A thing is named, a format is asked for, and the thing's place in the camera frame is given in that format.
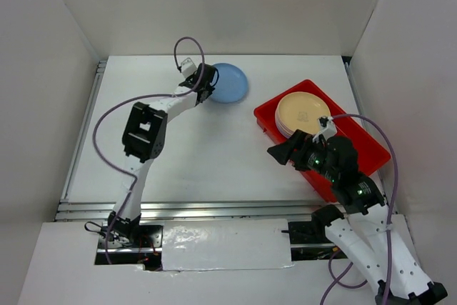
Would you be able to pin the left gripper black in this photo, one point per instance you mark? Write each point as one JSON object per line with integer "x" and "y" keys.
{"x": 190, "y": 78}

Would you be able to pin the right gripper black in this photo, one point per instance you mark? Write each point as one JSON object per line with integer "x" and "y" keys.
{"x": 283, "y": 151}

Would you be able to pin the blue plastic plate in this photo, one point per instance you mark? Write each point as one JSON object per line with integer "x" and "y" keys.
{"x": 232, "y": 85}

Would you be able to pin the yellow plastic plate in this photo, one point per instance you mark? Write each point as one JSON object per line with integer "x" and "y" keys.
{"x": 300, "y": 110}

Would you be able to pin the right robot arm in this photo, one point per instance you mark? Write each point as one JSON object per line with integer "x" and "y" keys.
{"x": 361, "y": 229}

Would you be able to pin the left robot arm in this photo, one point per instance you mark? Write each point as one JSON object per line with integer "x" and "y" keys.
{"x": 143, "y": 140}

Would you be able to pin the white foam board cover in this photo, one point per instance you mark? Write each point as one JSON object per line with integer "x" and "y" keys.
{"x": 235, "y": 244}

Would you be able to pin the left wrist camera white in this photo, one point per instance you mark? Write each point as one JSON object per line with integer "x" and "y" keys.
{"x": 187, "y": 67}

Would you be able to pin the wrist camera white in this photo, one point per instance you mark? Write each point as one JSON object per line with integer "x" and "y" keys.
{"x": 327, "y": 129}
{"x": 187, "y": 67}

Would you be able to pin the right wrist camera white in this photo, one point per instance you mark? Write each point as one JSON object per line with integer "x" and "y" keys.
{"x": 327, "y": 129}

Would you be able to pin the aluminium table frame rail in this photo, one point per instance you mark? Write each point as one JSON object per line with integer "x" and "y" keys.
{"x": 210, "y": 210}

